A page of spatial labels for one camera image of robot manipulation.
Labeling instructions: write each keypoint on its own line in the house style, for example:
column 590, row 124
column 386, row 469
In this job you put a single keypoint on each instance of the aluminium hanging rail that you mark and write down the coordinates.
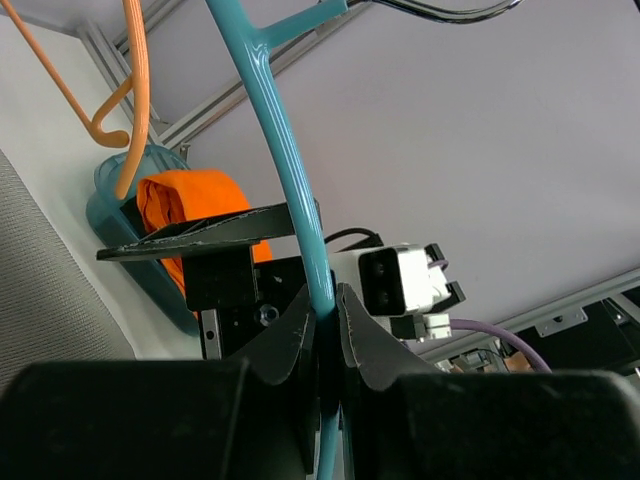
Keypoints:
column 442, row 15

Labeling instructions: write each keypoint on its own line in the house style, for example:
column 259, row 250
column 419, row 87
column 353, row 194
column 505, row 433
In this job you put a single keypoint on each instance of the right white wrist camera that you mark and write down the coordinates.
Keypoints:
column 402, row 287

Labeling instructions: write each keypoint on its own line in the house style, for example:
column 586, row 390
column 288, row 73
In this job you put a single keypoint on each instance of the orange garment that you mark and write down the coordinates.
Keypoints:
column 177, row 196

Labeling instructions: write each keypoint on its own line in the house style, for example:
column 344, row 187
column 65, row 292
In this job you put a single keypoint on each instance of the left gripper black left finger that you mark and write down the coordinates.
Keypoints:
column 278, row 416

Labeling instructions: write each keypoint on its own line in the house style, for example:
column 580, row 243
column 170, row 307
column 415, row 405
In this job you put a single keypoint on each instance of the grey trousers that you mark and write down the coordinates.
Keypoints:
column 49, row 309

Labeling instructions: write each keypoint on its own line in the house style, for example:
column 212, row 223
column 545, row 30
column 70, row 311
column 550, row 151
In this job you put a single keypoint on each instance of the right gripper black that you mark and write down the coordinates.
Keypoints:
column 234, row 296

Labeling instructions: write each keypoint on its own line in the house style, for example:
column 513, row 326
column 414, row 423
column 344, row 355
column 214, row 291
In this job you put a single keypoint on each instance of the orange plastic hanger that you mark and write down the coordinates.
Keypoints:
column 137, row 83

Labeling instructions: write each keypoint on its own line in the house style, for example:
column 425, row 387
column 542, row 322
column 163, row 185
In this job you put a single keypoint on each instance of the teal plastic hanger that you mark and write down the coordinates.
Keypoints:
column 250, row 48

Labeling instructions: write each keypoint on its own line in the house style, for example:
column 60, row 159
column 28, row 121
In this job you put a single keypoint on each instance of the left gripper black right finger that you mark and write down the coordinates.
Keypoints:
column 381, row 380

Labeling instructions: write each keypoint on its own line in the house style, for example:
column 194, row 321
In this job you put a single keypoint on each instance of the teal plastic basket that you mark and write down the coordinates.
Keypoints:
column 118, row 222

